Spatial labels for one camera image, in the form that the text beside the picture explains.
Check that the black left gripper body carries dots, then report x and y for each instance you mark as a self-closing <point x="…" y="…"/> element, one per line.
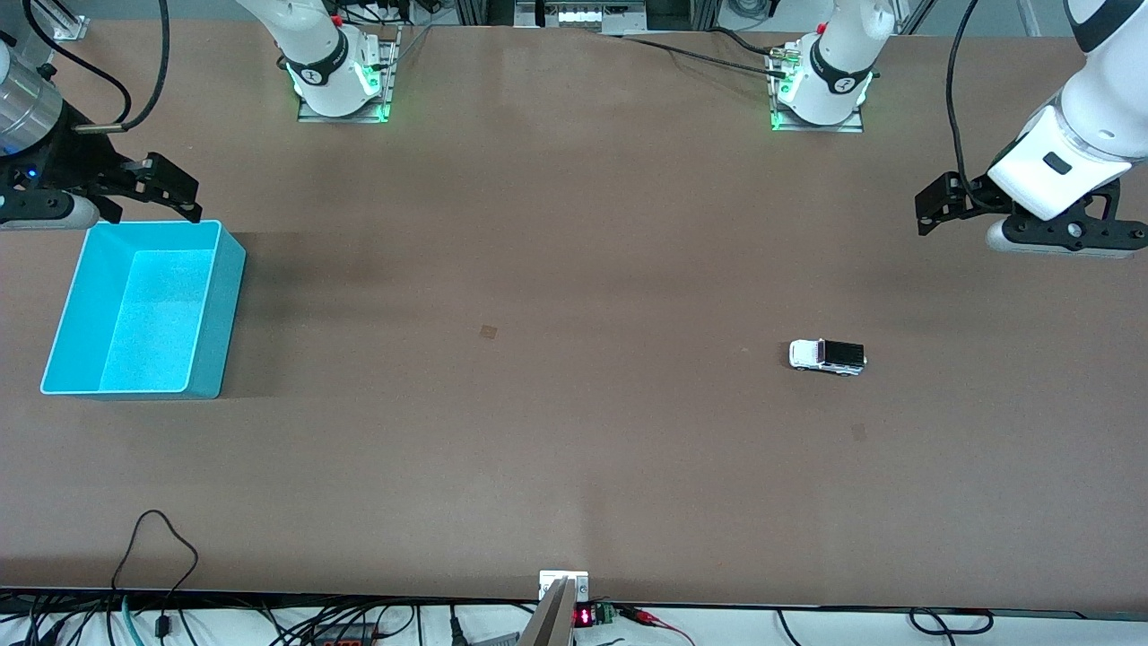
<point x="976" y="194"/>

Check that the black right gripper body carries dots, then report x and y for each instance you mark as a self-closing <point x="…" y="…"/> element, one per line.
<point x="79" y="161"/>

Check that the white jeep toy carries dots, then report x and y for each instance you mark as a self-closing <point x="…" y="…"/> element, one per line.
<point x="825" y="356"/>

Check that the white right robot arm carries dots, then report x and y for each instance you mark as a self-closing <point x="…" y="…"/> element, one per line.
<point x="323" y="63"/>

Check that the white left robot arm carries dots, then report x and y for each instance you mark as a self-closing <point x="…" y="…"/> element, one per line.
<point x="834" y="81"/>

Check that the teal plastic bin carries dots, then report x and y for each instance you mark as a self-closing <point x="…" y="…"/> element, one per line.
<point x="152" y="314"/>

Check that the silver control device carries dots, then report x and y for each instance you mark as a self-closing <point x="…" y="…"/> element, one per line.
<point x="583" y="18"/>

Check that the black power strip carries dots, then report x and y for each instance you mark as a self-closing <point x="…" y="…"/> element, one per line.
<point x="345" y="638"/>

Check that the red clip lead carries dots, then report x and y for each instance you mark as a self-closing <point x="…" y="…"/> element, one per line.
<point x="650" y="617"/>

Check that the red digit display module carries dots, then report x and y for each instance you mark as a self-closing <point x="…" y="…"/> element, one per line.
<point x="587" y="615"/>

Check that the grey aluminium bar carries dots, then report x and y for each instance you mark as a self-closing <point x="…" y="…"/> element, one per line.
<point x="549" y="624"/>

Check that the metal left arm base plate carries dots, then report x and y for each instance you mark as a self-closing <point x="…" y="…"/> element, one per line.
<point x="847" y="126"/>

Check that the aluminium frame profile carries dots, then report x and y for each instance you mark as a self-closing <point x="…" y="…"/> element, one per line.
<point x="67" y="25"/>
<point x="915" y="13"/>

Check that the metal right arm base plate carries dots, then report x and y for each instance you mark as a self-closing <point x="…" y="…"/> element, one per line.
<point x="390" y="81"/>

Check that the black frame post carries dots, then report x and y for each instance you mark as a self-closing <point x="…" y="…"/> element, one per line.
<point x="706" y="13"/>
<point x="484" y="11"/>

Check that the white bracket plate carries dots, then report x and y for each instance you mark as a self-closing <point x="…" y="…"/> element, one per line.
<point x="552" y="579"/>

